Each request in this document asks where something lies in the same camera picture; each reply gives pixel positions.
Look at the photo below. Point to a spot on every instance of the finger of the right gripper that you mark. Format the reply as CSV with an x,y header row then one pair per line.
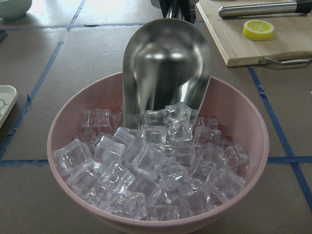
x,y
188,10
161,4

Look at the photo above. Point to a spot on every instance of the steel ice scoop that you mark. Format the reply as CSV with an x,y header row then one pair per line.
x,y
166,61

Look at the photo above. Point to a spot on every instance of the pile of clear ice cubes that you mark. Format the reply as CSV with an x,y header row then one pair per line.
x,y
168,169

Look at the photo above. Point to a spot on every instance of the lemon half slice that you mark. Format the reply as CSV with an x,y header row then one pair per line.
x,y
258,29

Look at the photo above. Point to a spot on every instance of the wooden cutting board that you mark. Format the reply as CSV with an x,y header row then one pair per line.
x,y
292,36

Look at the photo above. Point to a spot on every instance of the pink bowl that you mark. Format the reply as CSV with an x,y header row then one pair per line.
x,y
239,121

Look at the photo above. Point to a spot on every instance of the steel muddler rod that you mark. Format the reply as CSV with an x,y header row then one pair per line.
x,y
298,6

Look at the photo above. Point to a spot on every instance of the green bowl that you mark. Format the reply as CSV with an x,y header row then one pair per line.
x,y
13,9

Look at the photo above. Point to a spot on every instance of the cream bear tray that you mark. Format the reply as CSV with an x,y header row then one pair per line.
x,y
8,98

